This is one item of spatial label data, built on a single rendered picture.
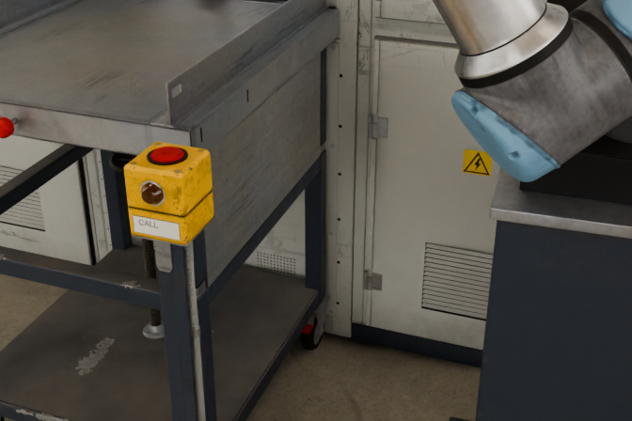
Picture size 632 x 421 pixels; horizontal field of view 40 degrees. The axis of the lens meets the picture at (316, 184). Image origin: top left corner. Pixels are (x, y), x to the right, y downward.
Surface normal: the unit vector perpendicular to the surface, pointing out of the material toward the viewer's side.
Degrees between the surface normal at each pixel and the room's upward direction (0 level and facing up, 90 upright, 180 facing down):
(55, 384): 0
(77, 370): 0
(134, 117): 0
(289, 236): 90
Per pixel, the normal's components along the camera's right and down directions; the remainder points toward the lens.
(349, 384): 0.00, -0.89
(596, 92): 0.15, 0.18
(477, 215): -0.34, 0.43
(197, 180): 0.94, 0.15
